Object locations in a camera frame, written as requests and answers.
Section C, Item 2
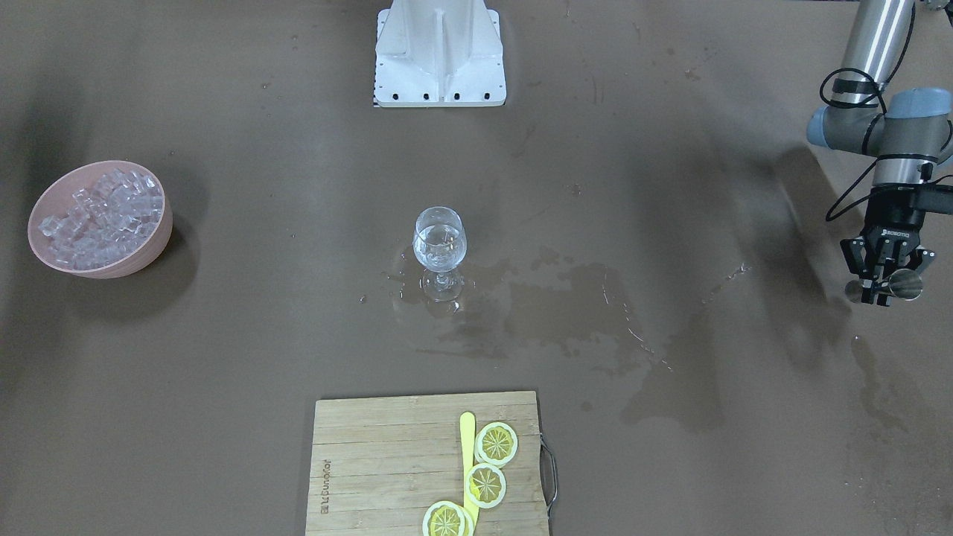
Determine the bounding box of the clear ice cubes pile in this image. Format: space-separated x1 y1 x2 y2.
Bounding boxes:
34 167 165 271

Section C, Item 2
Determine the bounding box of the bamboo cutting board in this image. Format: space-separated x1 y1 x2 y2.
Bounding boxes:
305 391 551 535

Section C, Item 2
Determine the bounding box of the lemon slice lower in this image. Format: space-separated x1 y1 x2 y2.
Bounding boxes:
420 501 473 536

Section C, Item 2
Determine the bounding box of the clear wine glass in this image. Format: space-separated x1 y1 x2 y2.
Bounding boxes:
412 206 468 302

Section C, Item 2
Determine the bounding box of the pink bowl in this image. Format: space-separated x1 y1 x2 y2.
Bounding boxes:
28 160 173 279

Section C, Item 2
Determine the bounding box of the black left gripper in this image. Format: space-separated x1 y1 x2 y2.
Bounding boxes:
840 186 935 306

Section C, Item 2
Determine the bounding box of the steel double jigger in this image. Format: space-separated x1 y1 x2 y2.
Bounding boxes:
845 269 923 307

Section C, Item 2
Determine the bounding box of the lemon slice middle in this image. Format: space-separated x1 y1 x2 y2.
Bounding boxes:
463 462 508 509

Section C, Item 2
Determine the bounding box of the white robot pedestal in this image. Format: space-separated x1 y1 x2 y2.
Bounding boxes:
372 1 507 108

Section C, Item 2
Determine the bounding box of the lemon slice upper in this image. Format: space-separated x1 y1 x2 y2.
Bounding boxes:
474 421 520 468

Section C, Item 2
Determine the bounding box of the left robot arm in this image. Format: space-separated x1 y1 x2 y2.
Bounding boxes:
806 1 952 307

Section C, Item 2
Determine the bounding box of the lemon slice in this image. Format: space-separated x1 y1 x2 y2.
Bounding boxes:
420 501 473 536
474 421 520 468
463 462 508 509

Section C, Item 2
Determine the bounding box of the yellow plastic knife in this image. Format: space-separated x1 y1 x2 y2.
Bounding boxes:
459 411 479 527

